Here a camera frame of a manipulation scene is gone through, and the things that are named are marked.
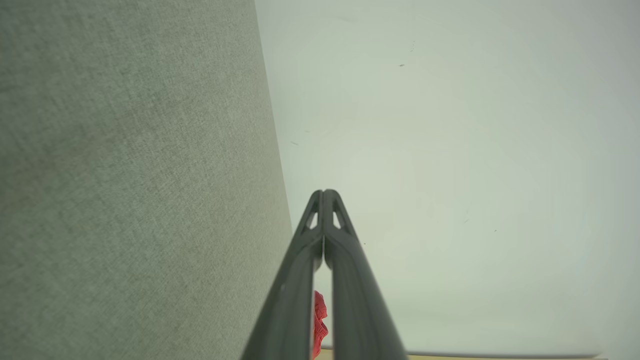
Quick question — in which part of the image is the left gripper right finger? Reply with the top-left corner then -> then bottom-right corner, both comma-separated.
323,189 -> 408,360

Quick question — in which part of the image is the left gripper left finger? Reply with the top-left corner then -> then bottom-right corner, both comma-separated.
240,189 -> 325,360

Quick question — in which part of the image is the red shorts white stripe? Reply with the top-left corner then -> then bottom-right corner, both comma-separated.
312,290 -> 329,360

